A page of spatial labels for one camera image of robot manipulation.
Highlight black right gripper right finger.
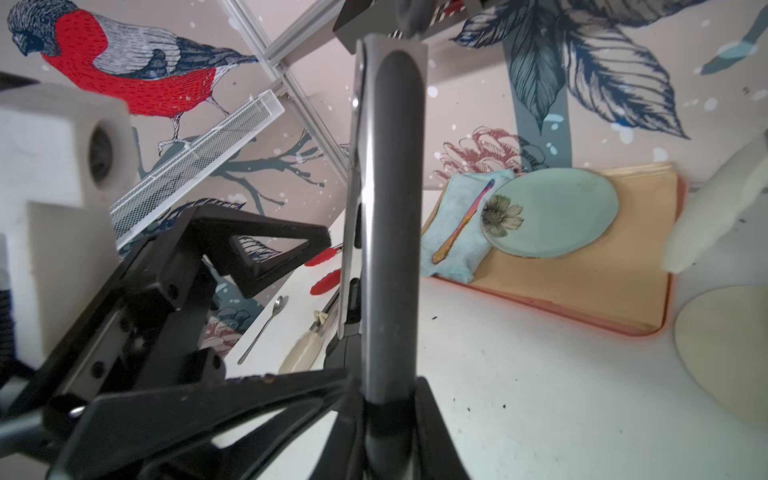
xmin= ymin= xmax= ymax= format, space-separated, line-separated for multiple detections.
xmin=35 ymin=367 xmax=360 ymax=479

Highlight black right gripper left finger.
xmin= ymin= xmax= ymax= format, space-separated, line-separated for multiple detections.
xmin=1 ymin=205 xmax=330 ymax=418

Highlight black steel tongs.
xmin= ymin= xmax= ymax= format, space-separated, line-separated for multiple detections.
xmin=313 ymin=34 xmax=467 ymax=479

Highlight red silicone tongs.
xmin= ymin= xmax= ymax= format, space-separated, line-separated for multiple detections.
xmin=304 ymin=244 xmax=343 ymax=297

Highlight cream utensil rack stand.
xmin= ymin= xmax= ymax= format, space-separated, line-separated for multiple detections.
xmin=662 ymin=133 xmax=767 ymax=429

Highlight silver spoon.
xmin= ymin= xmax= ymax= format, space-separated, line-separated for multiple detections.
xmin=237 ymin=295 xmax=289 ymax=365

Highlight light blue cloth napkin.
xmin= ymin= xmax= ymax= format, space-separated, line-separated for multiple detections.
xmin=420 ymin=170 xmax=515 ymax=284

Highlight green ceramic plate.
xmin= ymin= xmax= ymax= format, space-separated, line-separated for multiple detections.
xmin=481 ymin=168 xmax=620 ymax=258

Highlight orange tray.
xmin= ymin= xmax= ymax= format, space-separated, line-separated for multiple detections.
xmin=433 ymin=162 xmax=686 ymax=338

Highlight cream handled utensil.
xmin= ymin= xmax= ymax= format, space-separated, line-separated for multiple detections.
xmin=278 ymin=290 xmax=340 ymax=375

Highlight white mesh wall basket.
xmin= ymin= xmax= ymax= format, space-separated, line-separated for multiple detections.
xmin=110 ymin=90 xmax=285 ymax=249

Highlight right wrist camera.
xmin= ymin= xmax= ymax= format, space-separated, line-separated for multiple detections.
xmin=1 ymin=83 xmax=138 ymax=368

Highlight colourful handled knife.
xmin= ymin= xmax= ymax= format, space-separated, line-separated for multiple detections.
xmin=431 ymin=179 xmax=496 ymax=265

